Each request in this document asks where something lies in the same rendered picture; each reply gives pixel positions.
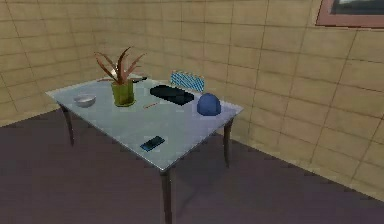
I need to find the blue checked chair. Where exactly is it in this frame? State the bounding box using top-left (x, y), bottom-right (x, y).
top-left (170, 70), bottom-right (205, 93)

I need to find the black cellphone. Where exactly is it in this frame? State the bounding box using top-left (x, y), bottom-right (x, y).
top-left (139, 135), bottom-right (166, 153)

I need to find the red plant in green pot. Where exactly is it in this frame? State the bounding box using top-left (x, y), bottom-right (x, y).
top-left (93, 46), bottom-right (147, 108)

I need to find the grey bowl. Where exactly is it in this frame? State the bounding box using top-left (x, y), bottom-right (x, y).
top-left (73, 93), bottom-right (97, 108)

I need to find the brown framed window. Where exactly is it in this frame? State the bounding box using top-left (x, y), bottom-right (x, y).
top-left (315, 0), bottom-right (384, 29)

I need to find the black closed laptop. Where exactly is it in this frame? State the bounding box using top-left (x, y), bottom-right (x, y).
top-left (149, 84), bottom-right (195, 107)

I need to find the blue dome-shaped object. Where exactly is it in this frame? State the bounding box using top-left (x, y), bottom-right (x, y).
top-left (196, 92), bottom-right (222, 117)

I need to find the pale grey dining table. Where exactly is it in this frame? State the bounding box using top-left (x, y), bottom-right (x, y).
top-left (45, 77), bottom-right (245, 224)

